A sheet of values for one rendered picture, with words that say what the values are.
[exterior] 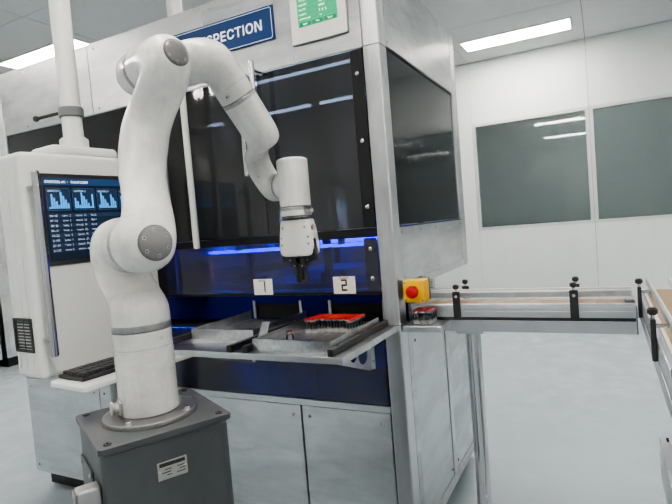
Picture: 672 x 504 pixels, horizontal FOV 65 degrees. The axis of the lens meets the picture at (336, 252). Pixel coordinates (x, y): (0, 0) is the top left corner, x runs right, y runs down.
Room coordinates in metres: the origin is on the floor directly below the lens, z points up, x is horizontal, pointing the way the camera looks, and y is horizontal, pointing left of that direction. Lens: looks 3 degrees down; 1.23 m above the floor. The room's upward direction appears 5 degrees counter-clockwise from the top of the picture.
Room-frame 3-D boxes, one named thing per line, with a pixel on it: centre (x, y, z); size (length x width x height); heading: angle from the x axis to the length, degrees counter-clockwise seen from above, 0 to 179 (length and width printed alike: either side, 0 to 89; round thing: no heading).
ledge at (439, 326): (1.74, -0.29, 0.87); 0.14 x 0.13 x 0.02; 153
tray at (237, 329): (1.87, 0.32, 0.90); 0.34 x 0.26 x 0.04; 153
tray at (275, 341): (1.61, 0.07, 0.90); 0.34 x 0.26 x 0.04; 152
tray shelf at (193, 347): (1.73, 0.21, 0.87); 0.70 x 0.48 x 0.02; 63
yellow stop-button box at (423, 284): (1.71, -0.25, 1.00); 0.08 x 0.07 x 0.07; 153
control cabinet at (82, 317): (1.94, 0.93, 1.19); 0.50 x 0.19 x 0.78; 147
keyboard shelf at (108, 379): (1.83, 0.79, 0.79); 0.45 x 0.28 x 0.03; 147
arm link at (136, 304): (1.12, 0.45, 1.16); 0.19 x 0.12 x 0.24; 44
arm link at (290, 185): (1.42, 0.10, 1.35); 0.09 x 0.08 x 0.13; 44
